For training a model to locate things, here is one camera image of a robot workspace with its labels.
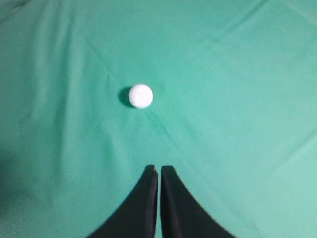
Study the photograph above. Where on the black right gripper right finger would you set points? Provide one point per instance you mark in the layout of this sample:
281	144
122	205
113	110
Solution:
181	215

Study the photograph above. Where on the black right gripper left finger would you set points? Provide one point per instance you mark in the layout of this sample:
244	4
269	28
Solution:
137	215

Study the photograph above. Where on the white dimpled golf ball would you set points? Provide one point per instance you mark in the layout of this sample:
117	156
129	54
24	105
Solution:
140	96

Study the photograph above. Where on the green cloth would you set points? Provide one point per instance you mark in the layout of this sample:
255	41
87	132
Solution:
234	111

